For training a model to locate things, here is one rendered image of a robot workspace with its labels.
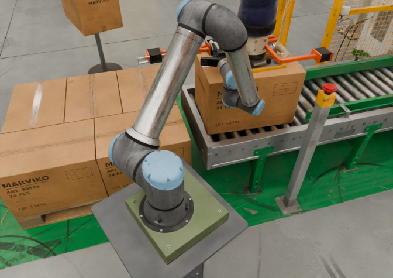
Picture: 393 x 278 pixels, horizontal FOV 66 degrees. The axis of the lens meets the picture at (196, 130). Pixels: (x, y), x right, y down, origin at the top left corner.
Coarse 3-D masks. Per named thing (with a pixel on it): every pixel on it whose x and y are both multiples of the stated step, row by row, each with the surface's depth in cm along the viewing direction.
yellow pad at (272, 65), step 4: (268, 60) 181; (272, 60) 186; (252, 64) 182; (264, 64) 182; (268, 64) 182; (272, 64) 182; (276, 64) 182; (280, 64) 183; (284, 64) 183; (252, 68) 179; (256, 68) 180; (260, 68) 180; (264, 68) 180; (268, 68) 180; (272, 68) 181; (276, 68) 182; (256, 72) 179
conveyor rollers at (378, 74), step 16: (304, 80) 250; (320, 80) 246; (336, 80) 253; (352, 80) 248; (368, 80) 246; (384, 80) 249; (192, 96) 230; (336, 96) 230; (352, 96) 230; (368, 96) 233; (304, 112) 215; (352, 112) 217; (256, 128) 205; (272, 128) 204
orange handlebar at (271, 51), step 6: (270, 36) 185; (276, 36) 184; (204, 48) 173; (264, 48) 177; (270, 48) 173; (144, 54) 168; (270, 54) 172; (276, 54) 168; (306, 54) 168; (312, 54) 168; (276, 60) 166; (282, 60) 163; (288, 60) 164; (294, 60) 165; (300, 60) 167
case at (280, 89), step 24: (216, 72) 180; (264, 72) 180; (288, 72) 180; (216, 96) 178; (264, 96) 186; (288, 96) 190; (216, 120) 191; (240, 120) 195; (264, 120) 200; (288, 120) 205
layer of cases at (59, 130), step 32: (160, 64) 265; (32, 96) 230; (64, 96) 230; (96, 96) 231; (128, 96) 231; (32, 128) 204; (64, 128) 204; (96, 128) 204; (0, 160) 182; (32, 160) 182; (64, 160) 182; (96, 160) 187; (0, 192) 180; (32, 192) 187; (64, 192) 195; (96, 192) 203
